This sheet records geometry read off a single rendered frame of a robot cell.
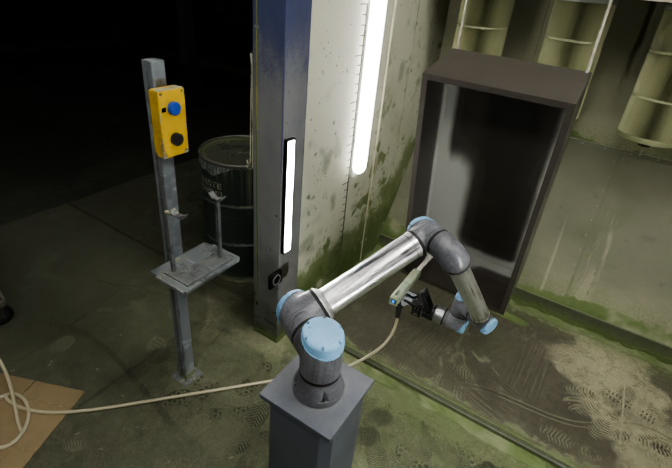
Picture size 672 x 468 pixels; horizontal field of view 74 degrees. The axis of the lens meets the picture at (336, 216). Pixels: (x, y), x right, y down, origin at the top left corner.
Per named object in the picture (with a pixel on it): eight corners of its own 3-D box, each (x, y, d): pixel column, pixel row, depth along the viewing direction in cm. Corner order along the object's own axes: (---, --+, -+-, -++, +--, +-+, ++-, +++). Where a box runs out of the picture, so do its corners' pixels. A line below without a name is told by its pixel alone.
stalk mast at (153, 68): (187, 368, 245) (154, 57, 166) (195, 373, 242) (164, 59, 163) (178, 375, 240) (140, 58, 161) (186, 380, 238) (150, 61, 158)
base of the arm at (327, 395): (325, 418, 153) (327, 398, 148) (281, 390, 161) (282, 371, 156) (353, 382, 167) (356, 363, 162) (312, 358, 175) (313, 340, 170)
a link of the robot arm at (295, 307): (284, 333, 156) (450, 222, 172) (266, 302, 169) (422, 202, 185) (299, 356, 165) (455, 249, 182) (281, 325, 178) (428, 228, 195)
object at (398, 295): (391, 331, 233) (398, 297, 222) (383, 327, 235) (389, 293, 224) (426, 284, 270) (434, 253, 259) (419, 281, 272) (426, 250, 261)
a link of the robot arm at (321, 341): (310, 391, 150) (313, 353, 141) (289, 355, 163) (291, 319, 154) (349, 375, 157) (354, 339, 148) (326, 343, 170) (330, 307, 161)
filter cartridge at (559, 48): (546, 144, 276) (593, -6, 235) (504, 125, 304) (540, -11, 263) (586, 139, 290) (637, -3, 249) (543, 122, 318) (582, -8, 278)
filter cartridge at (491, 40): (482, 107, 339) (512, -15, 297) (493, 122, 308) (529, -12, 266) (434, 103, 339) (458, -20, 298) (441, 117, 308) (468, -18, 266)
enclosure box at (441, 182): (425, 238, 285) (453, 47, 209) (521, 274, 259) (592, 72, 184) (401, 272, 262) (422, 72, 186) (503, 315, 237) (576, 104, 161)
